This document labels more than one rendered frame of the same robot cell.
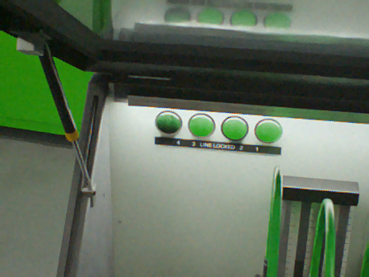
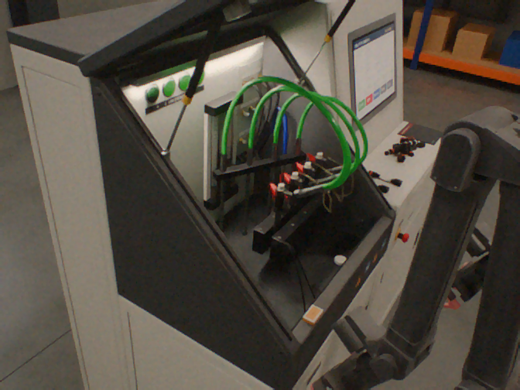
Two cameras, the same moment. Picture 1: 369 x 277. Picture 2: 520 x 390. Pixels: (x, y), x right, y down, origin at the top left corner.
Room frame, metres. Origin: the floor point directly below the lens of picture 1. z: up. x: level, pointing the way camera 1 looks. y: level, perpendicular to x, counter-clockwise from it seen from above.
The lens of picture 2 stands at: (0.52, 0.92, 1.82)
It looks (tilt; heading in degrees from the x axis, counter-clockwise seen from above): 33 degrees down; 293
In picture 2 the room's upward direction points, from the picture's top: 5 degrees clockwise
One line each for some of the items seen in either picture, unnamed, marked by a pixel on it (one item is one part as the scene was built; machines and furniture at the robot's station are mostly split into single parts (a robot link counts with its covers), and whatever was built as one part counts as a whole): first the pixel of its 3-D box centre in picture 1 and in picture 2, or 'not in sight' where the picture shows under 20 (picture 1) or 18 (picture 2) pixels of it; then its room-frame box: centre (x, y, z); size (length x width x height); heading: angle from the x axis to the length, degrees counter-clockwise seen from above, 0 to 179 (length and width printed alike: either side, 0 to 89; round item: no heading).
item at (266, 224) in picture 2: not in sight; (293, 227); (0.89, -0.26, 0.91); 0.34 x 0.10 x 0.15; 83
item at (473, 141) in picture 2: not in sight; (435, 264); (0.49, 0.35, 1.40); 0.11 x 0.06 x 0.43; 66
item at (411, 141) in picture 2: not in sight; (405, 146); (0.67, -0.85, 1.01); 0.23 x 0.11 x 0.06; 83
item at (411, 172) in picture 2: not in sight; (400, 159); (0.67, -0.82, 0.97); 0.70 x 0.22 x 0.03; 83
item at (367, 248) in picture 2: not in sight; (343, 289); (0.67, -0.11, 0.87); 0.62 x 0.04 x 0.16; 83
